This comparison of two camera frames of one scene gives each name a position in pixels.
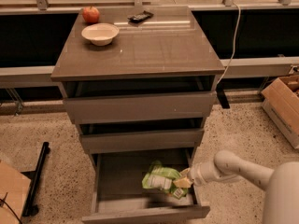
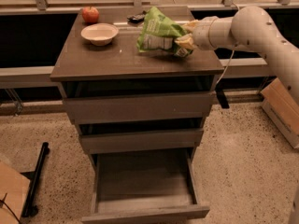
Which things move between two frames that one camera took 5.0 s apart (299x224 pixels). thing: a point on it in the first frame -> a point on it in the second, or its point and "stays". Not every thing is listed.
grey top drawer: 92,111 stays
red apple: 91,14 stays
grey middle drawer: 141,140 stays
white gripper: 195,174 -> 202,33
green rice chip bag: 167,179 -> 160,34
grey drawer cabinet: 137,83 stays
